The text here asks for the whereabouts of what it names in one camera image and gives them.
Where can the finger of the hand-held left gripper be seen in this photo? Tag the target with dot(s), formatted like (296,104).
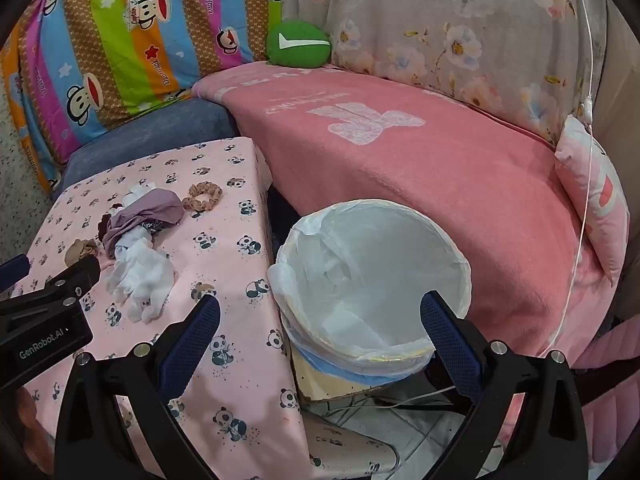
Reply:
(75,274)
(12,269)

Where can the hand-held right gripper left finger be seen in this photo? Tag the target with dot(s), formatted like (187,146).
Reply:
(197,330)

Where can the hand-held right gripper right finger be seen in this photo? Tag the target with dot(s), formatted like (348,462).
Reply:
(447,335)

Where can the brown scrunchie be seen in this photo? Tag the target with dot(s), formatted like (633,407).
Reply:
(80,250)

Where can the dark red velvet scrunchie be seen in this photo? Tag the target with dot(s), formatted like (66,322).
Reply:
(104,227)

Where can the leopard print scrunchie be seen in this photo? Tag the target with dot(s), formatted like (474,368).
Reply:
(152,225)

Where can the bin with white plastic liner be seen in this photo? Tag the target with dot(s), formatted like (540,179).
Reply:
(360,260)

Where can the small white cloth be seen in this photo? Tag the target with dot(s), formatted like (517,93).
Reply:
(134,195)

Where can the tan scrunchie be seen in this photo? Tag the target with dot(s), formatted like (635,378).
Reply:
(190,202)

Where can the beige board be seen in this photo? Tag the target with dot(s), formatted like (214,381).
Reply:
(330,385)

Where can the beige panda print cloth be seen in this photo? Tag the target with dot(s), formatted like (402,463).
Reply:
(345,445)

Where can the blue sofa cushion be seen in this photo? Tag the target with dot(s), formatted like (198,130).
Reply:
(150,130)

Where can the pink padded chair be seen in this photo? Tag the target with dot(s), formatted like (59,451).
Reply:
(615,355)

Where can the pink blanket with bow print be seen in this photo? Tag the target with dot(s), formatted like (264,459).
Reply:
(400,160)

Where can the small pink pillow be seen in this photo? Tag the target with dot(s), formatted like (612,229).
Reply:
(590,185)

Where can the colourful monkey cartoon pillow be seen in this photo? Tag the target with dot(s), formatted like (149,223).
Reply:
(125,35)

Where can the green round cushion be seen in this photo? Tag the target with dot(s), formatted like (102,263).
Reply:
(295,50)

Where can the grey floral cloth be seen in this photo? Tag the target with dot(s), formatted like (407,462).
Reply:
(425,20)

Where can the plain beige cloth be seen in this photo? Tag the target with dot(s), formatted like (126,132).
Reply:
(622,60)

